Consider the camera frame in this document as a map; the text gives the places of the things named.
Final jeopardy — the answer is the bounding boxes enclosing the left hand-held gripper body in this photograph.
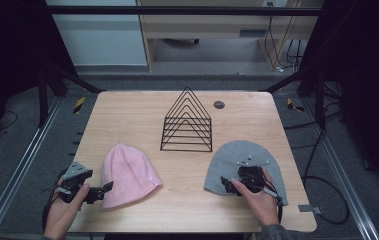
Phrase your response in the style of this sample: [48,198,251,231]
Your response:
[56,161,94,204]

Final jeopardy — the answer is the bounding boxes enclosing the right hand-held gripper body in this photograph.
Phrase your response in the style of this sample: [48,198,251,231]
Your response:
[235,154,273,194]

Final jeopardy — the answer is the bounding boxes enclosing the grey knit beanie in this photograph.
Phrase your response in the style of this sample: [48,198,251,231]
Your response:
[203,140,289,207]

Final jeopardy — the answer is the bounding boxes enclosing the pink knit beanie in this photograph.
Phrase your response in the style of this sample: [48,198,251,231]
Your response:
[101,143,163,210]

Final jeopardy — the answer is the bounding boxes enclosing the person's right hand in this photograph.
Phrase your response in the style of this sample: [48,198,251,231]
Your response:
[231,167,280,229]

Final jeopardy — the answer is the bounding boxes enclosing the person's left hand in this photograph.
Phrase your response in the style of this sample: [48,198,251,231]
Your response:
[43,181,91,240]

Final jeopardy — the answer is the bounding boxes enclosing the yellow black striped tape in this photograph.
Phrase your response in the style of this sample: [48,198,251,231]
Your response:
[286,97,305,113]
[73,96,87,115]

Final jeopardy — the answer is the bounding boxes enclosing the white cabinet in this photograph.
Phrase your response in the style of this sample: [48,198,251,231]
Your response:
[45,0,149,67]

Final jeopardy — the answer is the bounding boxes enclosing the right hand-held gripper cable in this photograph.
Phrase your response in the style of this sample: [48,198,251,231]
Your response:
[261,178,285,225]

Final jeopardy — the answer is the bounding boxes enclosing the hand-held gripper cable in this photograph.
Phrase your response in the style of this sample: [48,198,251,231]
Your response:
[41,168,70,233]
[261,178,285,225]

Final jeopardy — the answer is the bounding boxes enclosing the left hand-held gripper cable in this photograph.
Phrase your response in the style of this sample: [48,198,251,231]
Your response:
[41,168,70,233]

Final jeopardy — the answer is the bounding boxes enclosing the black wire triangular rack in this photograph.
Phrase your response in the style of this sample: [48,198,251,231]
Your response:
[159,86,214,153]

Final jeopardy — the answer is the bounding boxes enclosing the aluminium floor rail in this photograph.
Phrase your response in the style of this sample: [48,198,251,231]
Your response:
[0,96,64,240]
[301,98,379,240]

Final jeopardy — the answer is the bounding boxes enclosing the grey metal table bracket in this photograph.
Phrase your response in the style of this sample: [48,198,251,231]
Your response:
[298,204,323,216]

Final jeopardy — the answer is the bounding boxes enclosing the black metal frame stand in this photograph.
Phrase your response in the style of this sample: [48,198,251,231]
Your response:
[259,64,327,130]
[37,61,104,129]

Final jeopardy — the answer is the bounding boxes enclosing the black floor cable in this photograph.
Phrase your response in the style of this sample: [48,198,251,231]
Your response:
[283,109,351,226]

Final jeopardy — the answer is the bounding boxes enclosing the black hanging cables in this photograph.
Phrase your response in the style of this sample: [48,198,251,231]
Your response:
[286,39,305,73]

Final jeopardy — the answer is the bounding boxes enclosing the yellow hanging cable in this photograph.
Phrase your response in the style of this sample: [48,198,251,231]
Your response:
[264,0,303,71]

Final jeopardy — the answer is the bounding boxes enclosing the black horizontal frame bar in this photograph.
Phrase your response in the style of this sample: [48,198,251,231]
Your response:
[45,5,325,17]

